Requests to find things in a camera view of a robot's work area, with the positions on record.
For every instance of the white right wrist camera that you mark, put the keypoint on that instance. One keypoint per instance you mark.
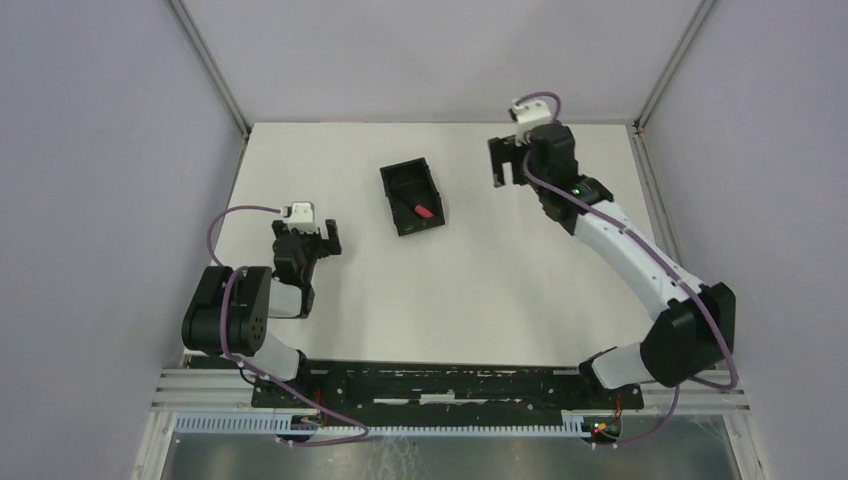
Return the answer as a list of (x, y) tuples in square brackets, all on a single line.
[(528, 115)]

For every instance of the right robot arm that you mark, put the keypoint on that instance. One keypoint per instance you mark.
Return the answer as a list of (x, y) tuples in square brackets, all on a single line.
[(693, 323)]

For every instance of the white slotted cable duct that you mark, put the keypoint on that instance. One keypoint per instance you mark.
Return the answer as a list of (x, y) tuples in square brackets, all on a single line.
[(290, 425)]

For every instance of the red handled screwdriver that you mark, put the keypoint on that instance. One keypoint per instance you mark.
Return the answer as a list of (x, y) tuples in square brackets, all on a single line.
[(420, 210)]

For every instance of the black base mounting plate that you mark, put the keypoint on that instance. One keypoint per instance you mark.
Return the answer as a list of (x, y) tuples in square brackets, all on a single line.
[(385, 394)]

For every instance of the aluminium frame rail right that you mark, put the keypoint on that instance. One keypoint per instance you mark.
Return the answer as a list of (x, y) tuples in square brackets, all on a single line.
[(661, 224)]

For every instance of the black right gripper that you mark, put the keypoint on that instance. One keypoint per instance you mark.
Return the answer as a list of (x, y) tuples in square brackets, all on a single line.
[(506, 151)]

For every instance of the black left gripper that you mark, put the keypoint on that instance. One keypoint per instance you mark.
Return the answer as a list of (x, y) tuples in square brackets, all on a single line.
[(315, 240)]

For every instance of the black plastic bin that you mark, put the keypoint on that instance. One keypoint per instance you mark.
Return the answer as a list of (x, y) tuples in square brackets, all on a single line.
[(412, 178)]

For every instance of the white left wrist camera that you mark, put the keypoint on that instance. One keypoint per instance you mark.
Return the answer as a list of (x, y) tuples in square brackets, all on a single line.
[(300, 217)]

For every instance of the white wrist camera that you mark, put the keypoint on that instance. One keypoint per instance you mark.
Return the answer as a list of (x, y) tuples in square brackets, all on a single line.
[(528, 115), (300, 217)]

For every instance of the aluminium frame rail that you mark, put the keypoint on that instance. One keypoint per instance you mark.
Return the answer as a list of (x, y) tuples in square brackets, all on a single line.
[(217, 390), (661, 224)]

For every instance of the aluminium frame rail front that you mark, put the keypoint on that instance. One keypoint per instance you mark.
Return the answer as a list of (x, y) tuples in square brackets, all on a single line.
[(217, 390)]

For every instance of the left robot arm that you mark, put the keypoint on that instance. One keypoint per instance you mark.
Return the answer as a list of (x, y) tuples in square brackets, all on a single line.
[(222, 322)]

